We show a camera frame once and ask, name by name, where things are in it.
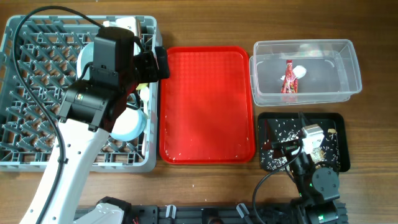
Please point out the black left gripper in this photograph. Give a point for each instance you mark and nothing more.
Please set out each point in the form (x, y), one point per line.
(150, 73)

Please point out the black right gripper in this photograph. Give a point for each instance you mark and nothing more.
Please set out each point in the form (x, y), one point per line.
(285, 147)

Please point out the yellow plastic cup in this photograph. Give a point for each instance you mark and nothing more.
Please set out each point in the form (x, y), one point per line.
(141, 86)

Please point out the white plastic spoon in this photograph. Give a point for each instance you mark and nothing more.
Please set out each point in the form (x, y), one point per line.
(145, 96)

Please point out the green bowl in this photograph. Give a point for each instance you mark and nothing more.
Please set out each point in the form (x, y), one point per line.
(125, 24)

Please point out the red snack wrapper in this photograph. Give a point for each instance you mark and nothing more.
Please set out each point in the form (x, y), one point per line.
(290, 84)

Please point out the light blue bowl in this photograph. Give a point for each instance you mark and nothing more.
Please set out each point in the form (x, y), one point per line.
(129, 125)

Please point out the light blue plate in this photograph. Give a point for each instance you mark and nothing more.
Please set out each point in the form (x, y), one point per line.
(85, 56)

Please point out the white tissue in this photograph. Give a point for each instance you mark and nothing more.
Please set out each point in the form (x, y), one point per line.
(300, 71)

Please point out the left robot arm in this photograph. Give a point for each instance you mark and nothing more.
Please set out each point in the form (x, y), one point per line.
(92, 110)

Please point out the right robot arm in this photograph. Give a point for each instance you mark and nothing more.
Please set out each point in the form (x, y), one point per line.
(316, 182)

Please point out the black waste tray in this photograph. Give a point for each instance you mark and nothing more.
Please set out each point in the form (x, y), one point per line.
(337, 118)

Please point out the grey dishwasher rack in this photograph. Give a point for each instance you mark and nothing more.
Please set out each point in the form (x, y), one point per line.
(38, 63)

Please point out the red plastic tray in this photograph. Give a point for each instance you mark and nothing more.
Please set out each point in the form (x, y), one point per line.
(206, 112)

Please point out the clear plastic bin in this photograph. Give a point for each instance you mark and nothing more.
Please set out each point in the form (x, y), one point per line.
(333, 73)

